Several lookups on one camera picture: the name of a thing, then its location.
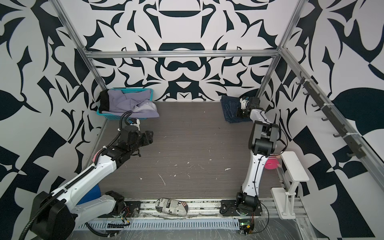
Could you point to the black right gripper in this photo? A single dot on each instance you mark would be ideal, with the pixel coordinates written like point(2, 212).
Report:
point(239, 112)

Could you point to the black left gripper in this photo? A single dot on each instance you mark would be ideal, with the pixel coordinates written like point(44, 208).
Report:
point(146, 136)

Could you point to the lilac skirt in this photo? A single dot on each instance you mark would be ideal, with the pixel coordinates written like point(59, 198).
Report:
point(138, 103)

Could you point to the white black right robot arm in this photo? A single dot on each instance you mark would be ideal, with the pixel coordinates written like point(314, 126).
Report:
point(262, 144)

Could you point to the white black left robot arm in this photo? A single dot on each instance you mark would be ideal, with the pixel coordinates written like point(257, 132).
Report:
point(55, 215)

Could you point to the teal plastic basket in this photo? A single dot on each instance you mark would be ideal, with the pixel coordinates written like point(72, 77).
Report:
point(124, 90)

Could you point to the black garment in basket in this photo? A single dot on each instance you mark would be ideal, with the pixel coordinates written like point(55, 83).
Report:
point(104, 101)

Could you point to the pink alarm clock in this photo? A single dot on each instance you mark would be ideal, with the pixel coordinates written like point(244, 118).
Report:
point(95, 157)

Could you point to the plush doll toy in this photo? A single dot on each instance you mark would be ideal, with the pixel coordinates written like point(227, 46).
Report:
point(272, 163)

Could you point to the blue cap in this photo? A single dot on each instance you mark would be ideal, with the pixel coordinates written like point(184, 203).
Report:
point(93, 194)

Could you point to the newspaper print shoe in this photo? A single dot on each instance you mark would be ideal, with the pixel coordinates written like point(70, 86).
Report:
point(172, 207)

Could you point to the white stand rack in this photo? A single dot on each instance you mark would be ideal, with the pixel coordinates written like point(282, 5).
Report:
point(285, 199)

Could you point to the green circuit board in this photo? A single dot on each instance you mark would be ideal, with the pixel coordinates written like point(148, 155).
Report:
point(246, 226)

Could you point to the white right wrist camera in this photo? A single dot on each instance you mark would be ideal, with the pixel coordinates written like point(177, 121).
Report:
point(244, 101)

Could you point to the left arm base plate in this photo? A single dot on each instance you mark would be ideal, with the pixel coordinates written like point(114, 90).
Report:
point(131, 209)

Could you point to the white cable duct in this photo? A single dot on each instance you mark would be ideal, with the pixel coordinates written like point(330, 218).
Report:
point(161, 224)

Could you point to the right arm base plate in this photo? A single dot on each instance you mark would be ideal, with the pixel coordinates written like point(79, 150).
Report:
point(230, 208)

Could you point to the black wall hook rail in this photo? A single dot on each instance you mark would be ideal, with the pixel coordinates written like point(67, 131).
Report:
point(334, 116)

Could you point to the aluminium cage frame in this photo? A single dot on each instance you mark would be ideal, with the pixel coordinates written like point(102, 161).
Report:
point(372, 162)

